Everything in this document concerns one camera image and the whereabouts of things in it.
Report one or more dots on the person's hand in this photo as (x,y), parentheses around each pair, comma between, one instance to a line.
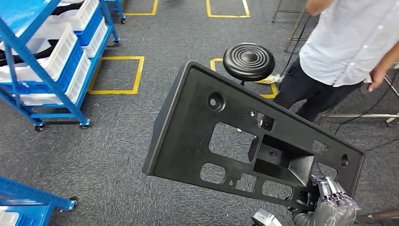
(377,79)

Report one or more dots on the black round stool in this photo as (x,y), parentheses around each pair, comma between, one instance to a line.
(249,60)

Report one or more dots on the blue wheeled shelf rack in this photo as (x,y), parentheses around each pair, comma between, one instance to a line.
(117,7)
(56,116)

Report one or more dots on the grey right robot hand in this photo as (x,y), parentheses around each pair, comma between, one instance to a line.
(333,209)

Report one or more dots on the chrome table frame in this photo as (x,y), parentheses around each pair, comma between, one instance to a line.
(293,28)
(358,115)

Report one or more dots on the blue plastic bin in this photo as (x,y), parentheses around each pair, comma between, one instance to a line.
(90,28)
(70,68)

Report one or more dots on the black plastic panel part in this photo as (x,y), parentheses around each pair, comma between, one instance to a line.
(187,131)

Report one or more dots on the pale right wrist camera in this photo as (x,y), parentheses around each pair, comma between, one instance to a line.
(265,218)

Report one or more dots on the blue metal shelf rack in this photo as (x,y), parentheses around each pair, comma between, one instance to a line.
(28,193)

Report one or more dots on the person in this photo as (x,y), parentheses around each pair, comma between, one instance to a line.
(343,40)

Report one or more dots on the person's forearm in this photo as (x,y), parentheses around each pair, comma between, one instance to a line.
(315,6)
(389,59)

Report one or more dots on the crumpled yellowish wrapper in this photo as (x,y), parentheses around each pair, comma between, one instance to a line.
(271,79)

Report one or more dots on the black curved plastic part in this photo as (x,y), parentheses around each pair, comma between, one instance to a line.
(67,7)
(18,56)

